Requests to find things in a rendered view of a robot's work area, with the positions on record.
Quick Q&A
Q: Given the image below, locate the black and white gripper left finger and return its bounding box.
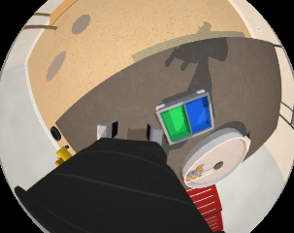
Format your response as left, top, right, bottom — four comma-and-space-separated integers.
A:
97, 121, 118, 140

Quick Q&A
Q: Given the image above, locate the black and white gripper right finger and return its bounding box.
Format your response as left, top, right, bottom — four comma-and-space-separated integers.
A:
147, 123, 163, 146

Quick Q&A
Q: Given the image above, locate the grey two-compartment bin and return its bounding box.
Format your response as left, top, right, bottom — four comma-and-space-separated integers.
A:
156, 89, 214, 145

